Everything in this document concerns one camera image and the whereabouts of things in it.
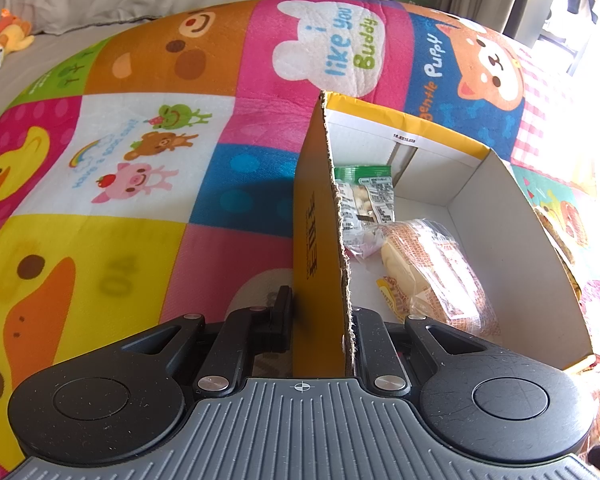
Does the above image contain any yellow cardboard box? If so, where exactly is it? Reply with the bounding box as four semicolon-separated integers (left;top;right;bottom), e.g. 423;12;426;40
291;90;599;379

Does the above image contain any orange stuffed toy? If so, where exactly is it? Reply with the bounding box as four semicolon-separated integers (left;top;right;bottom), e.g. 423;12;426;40
0;8;36;54

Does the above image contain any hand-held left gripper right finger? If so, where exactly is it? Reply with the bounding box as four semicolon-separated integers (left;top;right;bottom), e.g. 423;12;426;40
352;307;488;394

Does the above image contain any green and white nut packet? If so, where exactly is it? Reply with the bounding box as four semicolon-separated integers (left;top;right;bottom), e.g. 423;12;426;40
333;164;399;262

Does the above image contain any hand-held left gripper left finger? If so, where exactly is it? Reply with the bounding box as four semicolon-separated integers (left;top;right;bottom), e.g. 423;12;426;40
130;285;297;395

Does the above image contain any colourful cartoon play mat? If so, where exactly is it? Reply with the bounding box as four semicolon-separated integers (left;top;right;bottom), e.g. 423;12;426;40
0;0;600;413

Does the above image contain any orange-print bread packet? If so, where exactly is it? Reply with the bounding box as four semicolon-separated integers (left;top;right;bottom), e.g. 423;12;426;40
380;218;504;337

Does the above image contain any yellow snack packet red print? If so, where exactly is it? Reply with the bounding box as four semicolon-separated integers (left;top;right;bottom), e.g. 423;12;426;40
375;277;412;319

